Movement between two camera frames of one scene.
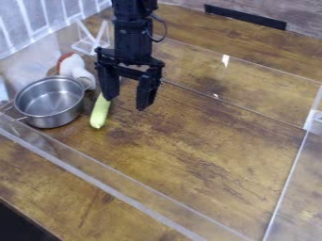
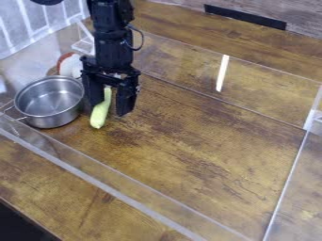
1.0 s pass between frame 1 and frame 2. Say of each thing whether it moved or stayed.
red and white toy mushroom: stayed
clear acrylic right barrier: stayed
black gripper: moved
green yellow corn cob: stayed
